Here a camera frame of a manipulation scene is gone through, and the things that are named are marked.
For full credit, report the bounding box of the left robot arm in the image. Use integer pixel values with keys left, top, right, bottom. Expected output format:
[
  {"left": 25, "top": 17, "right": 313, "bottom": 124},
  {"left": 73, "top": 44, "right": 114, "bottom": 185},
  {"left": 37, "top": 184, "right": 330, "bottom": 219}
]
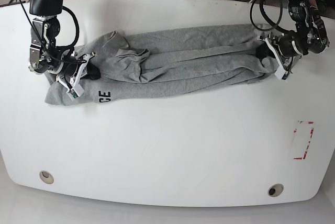
[{"left": 251, "top": 0, "right": 330, "bottom": 80}]

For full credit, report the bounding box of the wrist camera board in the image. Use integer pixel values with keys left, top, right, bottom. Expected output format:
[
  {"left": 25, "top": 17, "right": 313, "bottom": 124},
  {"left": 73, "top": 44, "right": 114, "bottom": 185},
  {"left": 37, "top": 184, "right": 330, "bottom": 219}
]
[
  {"left": 66, "top": 85, "right": 84, "bottom": 101},
  {"left": 274, "top": 66, "right": 290, "bottom": 81}
]

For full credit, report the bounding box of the table grommet hole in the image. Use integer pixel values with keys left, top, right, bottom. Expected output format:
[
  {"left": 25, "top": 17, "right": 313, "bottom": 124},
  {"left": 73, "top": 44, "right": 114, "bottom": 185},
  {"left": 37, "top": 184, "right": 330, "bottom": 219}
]
[
  {"left": 267, "top": 184, "right": 284, "bottom": 197},
  {"left": 39, "top": 171, "right": 54, "bottom": 185}
]

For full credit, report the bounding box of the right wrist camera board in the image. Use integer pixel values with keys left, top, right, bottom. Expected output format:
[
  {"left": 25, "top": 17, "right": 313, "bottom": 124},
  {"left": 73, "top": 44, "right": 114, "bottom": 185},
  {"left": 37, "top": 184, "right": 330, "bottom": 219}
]
[{"left": 66, "top": 85, "right": 84, "bottom": 101}]

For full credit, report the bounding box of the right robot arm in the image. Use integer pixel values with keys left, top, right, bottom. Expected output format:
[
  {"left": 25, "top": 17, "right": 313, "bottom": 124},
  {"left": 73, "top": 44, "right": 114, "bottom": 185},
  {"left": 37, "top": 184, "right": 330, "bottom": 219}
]
[{"left": 29, "top": 0, "right": 101, "bottom": 96}]

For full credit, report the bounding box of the red tape rectangle marking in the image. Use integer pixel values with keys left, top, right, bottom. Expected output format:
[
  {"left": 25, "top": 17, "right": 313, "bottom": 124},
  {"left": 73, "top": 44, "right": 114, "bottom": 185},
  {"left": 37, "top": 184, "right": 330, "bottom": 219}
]
[{"left": 289, "top": 121, "right": 315, "bottom": 160}]

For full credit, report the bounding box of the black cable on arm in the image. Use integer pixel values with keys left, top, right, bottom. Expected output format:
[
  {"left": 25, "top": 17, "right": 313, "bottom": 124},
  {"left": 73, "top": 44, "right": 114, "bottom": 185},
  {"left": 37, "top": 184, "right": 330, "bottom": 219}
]
[
  {"left": 9, "top": 0, "right": 81, "bottom": 64},
  {"left": 249, "top": 0, "right": 296, "bottom": 33}
]

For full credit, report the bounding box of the grey t-shirt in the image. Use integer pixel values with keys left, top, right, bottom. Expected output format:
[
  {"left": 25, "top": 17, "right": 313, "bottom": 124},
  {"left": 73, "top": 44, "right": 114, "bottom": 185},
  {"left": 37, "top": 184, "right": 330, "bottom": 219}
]
[{"left": 45, "top": 24, "right": 278, "bottom": 106}]

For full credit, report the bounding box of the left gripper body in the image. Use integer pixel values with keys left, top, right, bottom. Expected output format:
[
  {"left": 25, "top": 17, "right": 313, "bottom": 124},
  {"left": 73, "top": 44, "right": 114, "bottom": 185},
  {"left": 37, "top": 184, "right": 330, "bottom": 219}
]
[{"left": 258, "top": 34, "right": 303, "bottom": 74}]

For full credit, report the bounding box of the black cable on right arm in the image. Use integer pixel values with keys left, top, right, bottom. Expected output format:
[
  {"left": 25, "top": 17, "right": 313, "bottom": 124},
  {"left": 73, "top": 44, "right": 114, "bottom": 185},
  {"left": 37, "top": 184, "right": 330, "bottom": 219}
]
[{"left": 9, "top": 0, "right": 81, "bottom": 64}]

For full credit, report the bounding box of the left table grommet hole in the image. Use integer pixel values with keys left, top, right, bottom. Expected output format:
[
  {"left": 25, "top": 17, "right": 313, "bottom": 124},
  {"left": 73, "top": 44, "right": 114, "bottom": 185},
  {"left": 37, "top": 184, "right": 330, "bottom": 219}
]
[{"left": 39, "top": 171, "right": 54, "bottom": 185}]

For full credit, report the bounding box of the right table grommet hole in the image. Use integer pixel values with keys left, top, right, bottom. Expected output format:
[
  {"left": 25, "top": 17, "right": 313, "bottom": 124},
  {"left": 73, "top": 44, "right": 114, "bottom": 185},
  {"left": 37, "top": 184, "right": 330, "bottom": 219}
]
[{"left": 267, "top": 184, "right": 284, "bottom": 197}]

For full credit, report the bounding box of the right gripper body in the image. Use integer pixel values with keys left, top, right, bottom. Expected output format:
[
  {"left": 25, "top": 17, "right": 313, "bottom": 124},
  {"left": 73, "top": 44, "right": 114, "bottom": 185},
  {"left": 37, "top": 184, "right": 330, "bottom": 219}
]
[{"left": 55, "top": 52, "right": 96, "bottom": 91}]

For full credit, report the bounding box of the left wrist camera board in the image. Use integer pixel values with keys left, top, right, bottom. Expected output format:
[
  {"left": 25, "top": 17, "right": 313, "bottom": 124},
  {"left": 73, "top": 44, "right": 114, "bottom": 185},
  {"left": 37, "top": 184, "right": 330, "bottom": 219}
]
[{"left": 274, "top": 66, "right": 290, "bottom": 81}]

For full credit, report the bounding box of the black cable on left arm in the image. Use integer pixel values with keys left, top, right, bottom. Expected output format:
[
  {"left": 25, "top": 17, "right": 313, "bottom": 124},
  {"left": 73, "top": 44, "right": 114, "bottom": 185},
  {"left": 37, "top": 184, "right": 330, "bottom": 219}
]
[{"left": 249, "top": 0, "right": 296, "bottom": 33}]

